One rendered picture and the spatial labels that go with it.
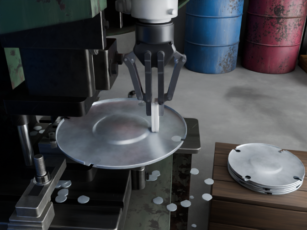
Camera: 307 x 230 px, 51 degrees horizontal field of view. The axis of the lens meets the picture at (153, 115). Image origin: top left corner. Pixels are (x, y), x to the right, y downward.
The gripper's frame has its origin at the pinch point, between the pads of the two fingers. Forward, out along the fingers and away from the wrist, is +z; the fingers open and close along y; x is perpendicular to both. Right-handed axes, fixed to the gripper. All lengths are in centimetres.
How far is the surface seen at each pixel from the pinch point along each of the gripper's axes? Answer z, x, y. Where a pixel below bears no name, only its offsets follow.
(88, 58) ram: -14.7, -6.8, -11.6
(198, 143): 4.1, -4.5, 9.3
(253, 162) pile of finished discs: 43, 45, 36
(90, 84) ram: -9.7, -6.9, -11.7
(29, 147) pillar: 4.0, -8.3, -25.4
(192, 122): 4.1, 4.4, 8.4
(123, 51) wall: 80, 331, -61
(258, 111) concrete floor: 83, 175, 72
